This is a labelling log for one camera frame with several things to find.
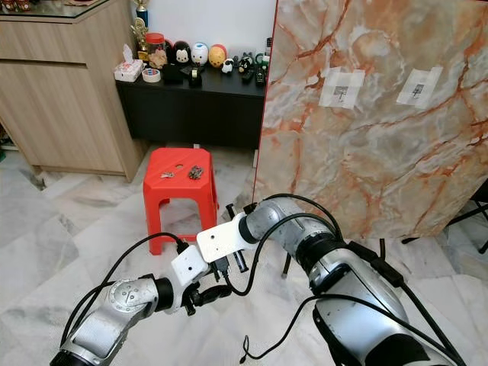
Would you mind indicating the gold trophy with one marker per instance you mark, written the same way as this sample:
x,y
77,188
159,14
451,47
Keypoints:
x,y
139,34

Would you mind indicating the white tape roll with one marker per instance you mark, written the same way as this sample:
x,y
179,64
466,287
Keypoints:
x,y
144,75

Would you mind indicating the small panda figurine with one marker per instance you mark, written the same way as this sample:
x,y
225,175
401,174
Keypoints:
x,y
227,65

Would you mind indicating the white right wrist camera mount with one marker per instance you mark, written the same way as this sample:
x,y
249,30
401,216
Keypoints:
x,y
221,238

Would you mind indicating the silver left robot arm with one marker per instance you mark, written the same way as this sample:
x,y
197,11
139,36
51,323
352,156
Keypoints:
x,y
122,301

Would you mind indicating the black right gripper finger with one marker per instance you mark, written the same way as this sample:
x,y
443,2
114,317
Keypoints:
x,y
222,268
240,264

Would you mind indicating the black sideboard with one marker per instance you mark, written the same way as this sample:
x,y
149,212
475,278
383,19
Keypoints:
x,y
191,114

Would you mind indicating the silver keys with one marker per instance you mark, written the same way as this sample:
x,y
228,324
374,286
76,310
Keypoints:
x,y
168,175

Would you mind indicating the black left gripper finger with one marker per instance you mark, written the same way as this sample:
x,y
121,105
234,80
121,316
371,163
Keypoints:
x,y
190,309
213,293

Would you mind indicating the white tissue box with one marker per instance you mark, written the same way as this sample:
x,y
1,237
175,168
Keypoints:
x,y
128,70

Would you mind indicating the red plastic stool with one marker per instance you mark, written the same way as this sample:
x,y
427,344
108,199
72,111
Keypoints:
x,y
177,194

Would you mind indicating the white egg figurine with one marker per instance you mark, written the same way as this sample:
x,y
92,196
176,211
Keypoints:
x,y
199,52

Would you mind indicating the black tape dispenser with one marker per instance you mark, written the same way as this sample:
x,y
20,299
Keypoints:
x,y
194,75

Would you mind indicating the black mouse figurine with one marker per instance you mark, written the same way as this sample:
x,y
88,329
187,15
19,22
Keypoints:
x,y
181,52

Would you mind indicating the orange veined marble slab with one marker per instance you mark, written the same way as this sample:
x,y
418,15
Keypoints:
x,y
389,168

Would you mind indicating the yellow egg figurine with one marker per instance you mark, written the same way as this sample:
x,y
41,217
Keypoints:
x,y
217,55

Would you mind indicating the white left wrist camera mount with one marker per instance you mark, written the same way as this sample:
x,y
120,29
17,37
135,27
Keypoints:
x,y
189,265

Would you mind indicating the light wooden cabinet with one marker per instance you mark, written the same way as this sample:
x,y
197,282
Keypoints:
x,y
61,99

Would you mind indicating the red lidded jar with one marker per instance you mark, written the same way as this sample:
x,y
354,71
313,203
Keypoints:
x,y
155,44

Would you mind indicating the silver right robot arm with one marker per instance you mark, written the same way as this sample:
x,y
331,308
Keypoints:
x,y
351,282

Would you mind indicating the black slab stand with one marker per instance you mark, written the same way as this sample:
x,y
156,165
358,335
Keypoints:
x,y
474,216

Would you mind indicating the blue trophy cup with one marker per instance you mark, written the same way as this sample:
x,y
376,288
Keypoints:
x,y
141,11

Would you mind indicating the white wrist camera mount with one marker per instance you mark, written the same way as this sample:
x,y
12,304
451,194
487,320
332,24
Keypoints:
x,y
221,238
189,265

